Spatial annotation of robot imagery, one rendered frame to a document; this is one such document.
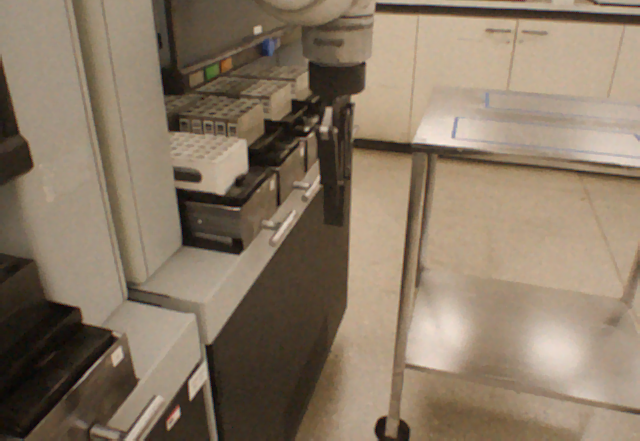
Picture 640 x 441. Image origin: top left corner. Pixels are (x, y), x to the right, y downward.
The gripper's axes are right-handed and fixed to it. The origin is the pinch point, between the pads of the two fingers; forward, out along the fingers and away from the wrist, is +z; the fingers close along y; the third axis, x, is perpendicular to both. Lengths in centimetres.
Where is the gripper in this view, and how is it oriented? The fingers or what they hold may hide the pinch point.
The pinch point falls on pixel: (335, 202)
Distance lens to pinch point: 74.4
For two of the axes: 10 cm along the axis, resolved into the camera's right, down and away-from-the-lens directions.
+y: -2.9, 4.3, -8.6
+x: 9.6, 1.2, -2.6
